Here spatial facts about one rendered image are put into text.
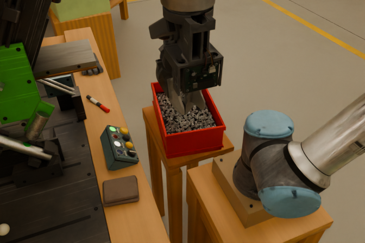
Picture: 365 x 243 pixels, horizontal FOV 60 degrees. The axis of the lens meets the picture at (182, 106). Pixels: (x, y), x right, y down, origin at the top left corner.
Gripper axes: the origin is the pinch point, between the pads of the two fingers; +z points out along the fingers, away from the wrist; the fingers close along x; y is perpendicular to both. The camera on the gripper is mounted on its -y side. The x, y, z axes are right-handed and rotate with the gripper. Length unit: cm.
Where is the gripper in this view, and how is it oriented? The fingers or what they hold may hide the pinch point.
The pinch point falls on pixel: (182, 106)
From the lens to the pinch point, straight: 57.9
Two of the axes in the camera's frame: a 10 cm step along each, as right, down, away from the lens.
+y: 3.7, 6.0, -7.1
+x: 9.3, -2.4, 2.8
